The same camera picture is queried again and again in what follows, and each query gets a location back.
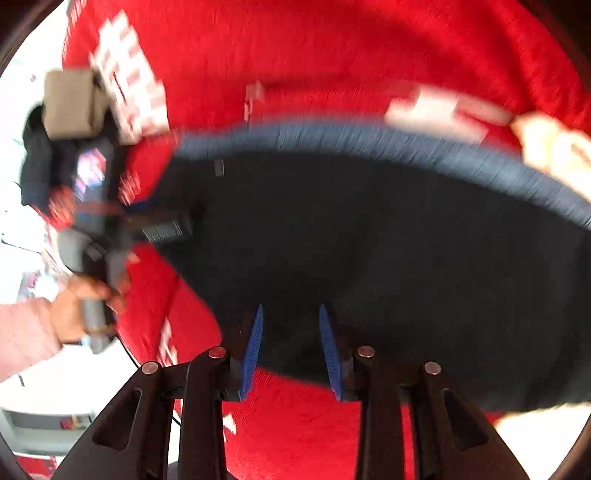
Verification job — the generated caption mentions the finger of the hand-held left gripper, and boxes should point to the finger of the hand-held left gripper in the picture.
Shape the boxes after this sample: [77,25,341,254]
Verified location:
[122,207,195,245]

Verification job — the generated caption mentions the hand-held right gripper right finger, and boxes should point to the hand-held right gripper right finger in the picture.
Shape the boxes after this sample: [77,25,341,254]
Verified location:
[318,304,532,480]

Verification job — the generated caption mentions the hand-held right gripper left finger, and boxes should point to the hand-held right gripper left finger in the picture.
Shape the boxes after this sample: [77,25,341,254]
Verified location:
[51,304,265,480]

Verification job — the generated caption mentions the dark pants with blue waistband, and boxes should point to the dark pants with blue waistband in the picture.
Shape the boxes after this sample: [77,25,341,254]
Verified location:
[134,115,591,416]

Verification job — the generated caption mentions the person's left forearm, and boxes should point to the person's left forearm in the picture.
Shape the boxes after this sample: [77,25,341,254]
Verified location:
[0,298,63,384]

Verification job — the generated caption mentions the person's left hand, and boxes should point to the person's left hand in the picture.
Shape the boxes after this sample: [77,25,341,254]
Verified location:
[50,251,141,347]

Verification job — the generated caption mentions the dark cloth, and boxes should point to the dark cloth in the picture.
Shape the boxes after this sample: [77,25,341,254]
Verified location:
[20,105,58,210]

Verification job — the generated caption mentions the beige cloth bundle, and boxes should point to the beige cloth bundle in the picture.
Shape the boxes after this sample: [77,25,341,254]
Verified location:
[43,68,110,140]

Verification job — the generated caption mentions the red printed blanket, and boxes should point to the red printed blanket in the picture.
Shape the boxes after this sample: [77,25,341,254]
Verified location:
[60,0,591,480]

